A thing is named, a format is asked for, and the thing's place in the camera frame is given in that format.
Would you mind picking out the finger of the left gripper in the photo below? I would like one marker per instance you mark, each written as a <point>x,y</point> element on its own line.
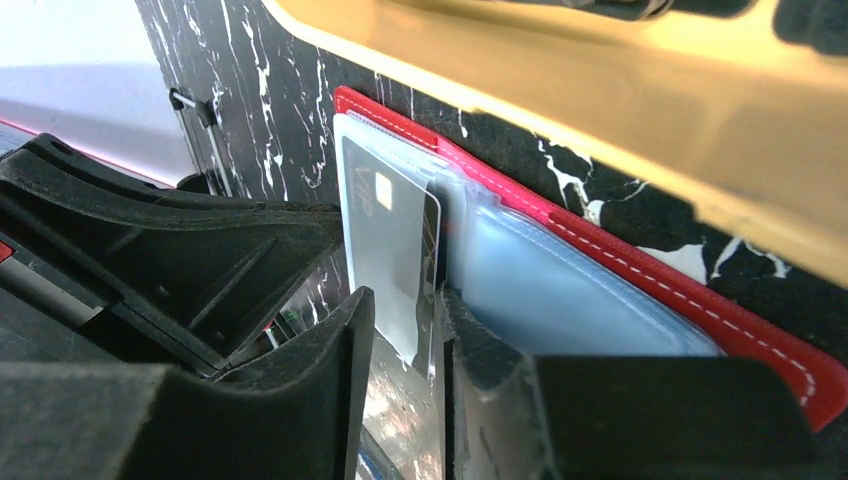
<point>150,274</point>

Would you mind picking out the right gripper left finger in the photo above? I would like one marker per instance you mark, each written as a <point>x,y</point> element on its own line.
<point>293,413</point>

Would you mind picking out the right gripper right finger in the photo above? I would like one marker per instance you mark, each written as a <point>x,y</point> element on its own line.
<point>510,415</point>

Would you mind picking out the red card holder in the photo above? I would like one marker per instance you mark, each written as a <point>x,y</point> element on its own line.
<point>548,281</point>

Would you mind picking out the yellow oval tray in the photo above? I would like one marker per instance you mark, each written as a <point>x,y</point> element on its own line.
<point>737,107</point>

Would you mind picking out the pink framed whiteboard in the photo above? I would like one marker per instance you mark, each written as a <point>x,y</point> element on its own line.
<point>155,155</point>

